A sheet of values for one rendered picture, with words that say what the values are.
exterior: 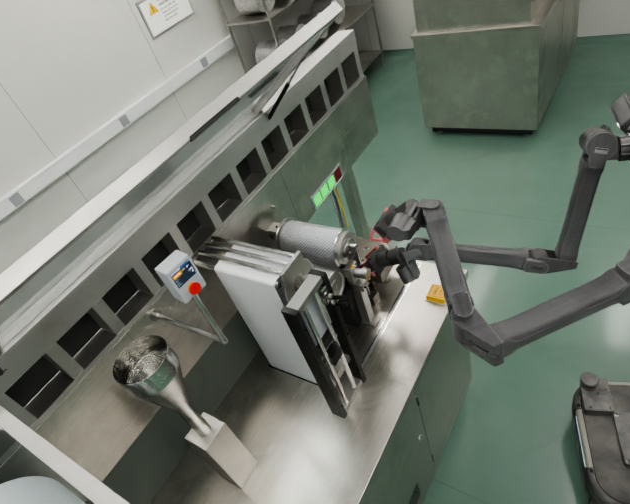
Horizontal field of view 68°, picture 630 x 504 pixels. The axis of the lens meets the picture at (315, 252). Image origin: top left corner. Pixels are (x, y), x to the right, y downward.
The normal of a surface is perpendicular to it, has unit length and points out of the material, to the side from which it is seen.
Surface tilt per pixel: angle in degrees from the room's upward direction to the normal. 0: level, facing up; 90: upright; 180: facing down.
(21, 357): 90
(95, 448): 90
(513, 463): 0
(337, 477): 0
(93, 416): 90
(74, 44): 90
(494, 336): 2
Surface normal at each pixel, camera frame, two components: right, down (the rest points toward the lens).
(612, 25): -0.50, 0.68
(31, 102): 0.82, 0.17
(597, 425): -0.28, -0.72
